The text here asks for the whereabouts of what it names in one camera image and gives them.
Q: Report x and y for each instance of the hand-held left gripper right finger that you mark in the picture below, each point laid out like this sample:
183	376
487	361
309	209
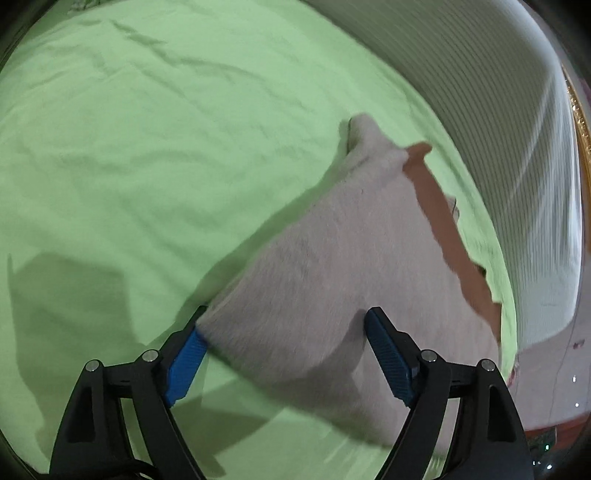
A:
388	362

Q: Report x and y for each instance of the light green bed sheet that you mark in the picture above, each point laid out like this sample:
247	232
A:
138	138

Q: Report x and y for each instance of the beige knit sweater brown hem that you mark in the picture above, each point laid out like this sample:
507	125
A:
304	277

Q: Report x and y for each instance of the gold framed landscape painting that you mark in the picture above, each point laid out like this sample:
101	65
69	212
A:
579	120

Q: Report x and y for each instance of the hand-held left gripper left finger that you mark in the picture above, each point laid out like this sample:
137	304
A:
184	367

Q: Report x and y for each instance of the white striped padded headboard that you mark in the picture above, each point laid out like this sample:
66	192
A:
498	138

